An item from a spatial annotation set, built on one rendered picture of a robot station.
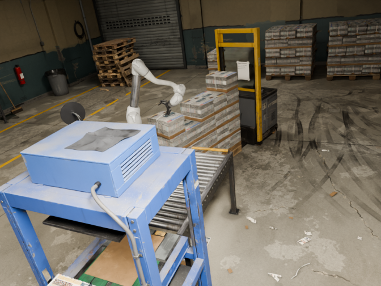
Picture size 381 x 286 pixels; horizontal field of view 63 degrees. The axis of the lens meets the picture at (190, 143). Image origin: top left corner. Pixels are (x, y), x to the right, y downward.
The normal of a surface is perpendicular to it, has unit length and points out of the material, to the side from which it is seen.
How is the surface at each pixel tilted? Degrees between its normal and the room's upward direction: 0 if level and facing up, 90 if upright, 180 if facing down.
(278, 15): 90
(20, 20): 90
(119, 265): 0
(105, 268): 0
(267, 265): 0
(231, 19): 90
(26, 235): 90
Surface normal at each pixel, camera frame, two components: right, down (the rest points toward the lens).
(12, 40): 0.91, 0.07
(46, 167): -0.39, 0.44
